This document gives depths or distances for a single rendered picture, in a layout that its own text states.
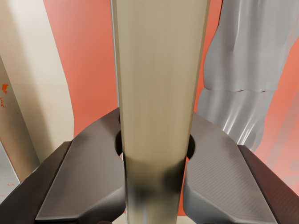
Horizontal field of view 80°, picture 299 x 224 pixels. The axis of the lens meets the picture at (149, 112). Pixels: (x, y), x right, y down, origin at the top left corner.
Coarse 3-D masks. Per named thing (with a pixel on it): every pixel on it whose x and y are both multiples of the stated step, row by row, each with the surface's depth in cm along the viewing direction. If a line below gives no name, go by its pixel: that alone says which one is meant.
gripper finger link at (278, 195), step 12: (252, 156) 8; (252, 168) 7; (264, 168) 7; (264, 180) 7; (276, 180) 7; (264, 192) 6; (276, 192) 6; (288, 192) 6; (276, 204) 6; (288, 204) 6; (276, 216) 6; (288, 216) 6
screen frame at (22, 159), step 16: (0, 64) 16; (0, 80) 16; (0, 96) 16; (0, 112) 16; (16, 112) 18; (0, 128) 16; (16, 128) 18; (0, 144) 16; (16, 144) 18; (32, 144) 21; (0, 160) 17; (16, 160) 18; (32, 160) 21; (0, 176) 18; (16, 176) 18; (0, 192) 20
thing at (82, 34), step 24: (48, 0) 14; (72, 0) 14; (96, 0) 14; (216, 0) 14; (72, 24) 15; (96, 24) 15; (216, 24) 15; (72, 48) 16; (96, 48) 16; (72, 72) 17; (96, 72) 17; (288, 72) 16
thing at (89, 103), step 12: (72, 96) 18; (84, 96) 18; (96, 96) 18; (108, 96) 18; (276, 96) 18; (288, 96) 18; (72, 108) 19; (84, 108) 18; (96, 108) 18; (108, 108) 18; (276, 108) 18; (84, 120) 19; (264, 120) 19; (276, 120) 19; (264, 132) 20; (264, 144) 20; (120, 156) 22; (180, 204) 26
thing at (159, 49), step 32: (128, 0) 5; (160, 0) 5; (192, 0) 5; (128, 32) 5; (160, 32) 5; (192, 32) 5; (128, 64) 6; (160, 64) 6; (192, 64) 6; (128, 96) 6; (160, 96) 6; (192, 96) 7; (128, 128) 7; (160, 128) 7; (128, 160) 8; (160, 160) 8; (128, 192) 9; (160, 192) 9
